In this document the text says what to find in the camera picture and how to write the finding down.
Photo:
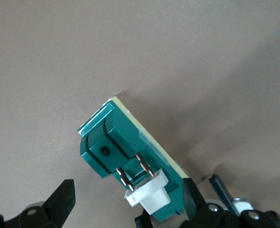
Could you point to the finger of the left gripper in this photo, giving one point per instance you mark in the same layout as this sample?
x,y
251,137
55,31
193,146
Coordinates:
x,y
220,190
143,222

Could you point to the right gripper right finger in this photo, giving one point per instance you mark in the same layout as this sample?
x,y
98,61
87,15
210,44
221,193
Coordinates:
x,y
192,199

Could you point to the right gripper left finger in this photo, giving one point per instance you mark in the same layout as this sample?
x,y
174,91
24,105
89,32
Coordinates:
x,y
59,202

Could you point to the brown paper table cover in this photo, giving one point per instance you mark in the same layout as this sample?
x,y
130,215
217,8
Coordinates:
x,y
154,47

